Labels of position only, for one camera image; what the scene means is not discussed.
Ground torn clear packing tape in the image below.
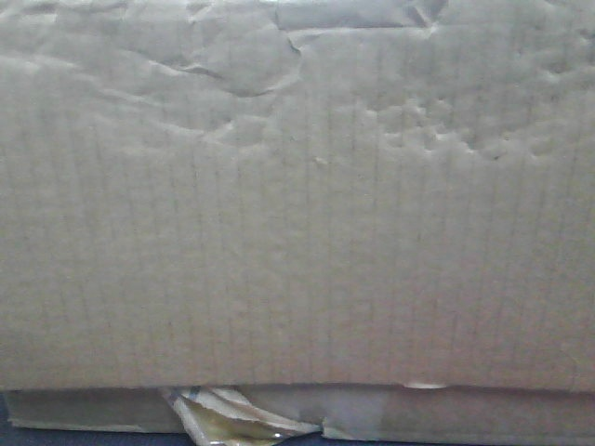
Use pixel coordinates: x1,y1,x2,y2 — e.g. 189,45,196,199
159,387,322,445

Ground large brown cardboard box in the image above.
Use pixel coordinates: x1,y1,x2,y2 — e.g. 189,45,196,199
1,1,594,445

